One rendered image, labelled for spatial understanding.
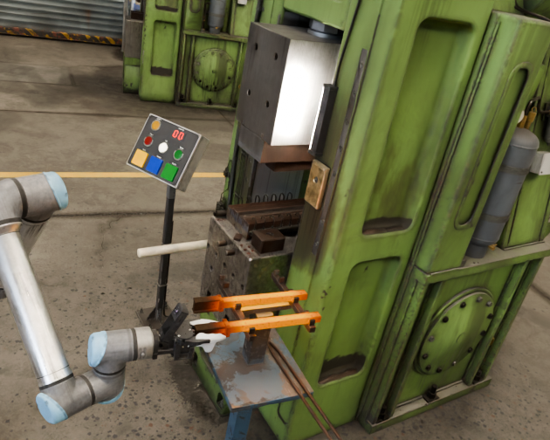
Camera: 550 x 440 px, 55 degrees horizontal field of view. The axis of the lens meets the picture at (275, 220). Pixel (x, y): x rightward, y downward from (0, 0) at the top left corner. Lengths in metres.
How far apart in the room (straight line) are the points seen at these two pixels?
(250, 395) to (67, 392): 0.59
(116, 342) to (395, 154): 1.19
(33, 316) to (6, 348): 1.55
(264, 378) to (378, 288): 0.76
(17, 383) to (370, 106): 2.07
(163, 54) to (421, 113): 5.35
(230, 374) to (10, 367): 1.41
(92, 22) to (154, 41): 3.13
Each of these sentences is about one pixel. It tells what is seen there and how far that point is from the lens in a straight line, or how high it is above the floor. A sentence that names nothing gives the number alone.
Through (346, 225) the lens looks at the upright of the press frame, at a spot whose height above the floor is 1.19.
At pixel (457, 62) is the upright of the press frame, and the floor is 1.79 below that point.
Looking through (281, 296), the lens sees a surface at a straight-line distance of 1.80.
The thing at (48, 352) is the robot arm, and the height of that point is 1.00.
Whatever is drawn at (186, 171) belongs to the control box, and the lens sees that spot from 2.56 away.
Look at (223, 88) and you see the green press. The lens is 7.22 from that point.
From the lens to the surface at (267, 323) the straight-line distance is 1.67.
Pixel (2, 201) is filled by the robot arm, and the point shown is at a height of 1.32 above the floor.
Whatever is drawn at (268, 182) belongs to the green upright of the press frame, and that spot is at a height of 1.05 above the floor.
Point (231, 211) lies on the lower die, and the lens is 2.38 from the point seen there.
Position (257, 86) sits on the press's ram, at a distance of 2.14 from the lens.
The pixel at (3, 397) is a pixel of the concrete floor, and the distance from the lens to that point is 2.86.
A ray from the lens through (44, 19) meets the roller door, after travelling 10.04.
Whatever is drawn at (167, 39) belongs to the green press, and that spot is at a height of 0.78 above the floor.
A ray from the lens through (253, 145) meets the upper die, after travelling 2.17.
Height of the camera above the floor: 2.04
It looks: 27 degrees down
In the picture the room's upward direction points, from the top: 12 degrees clockwise
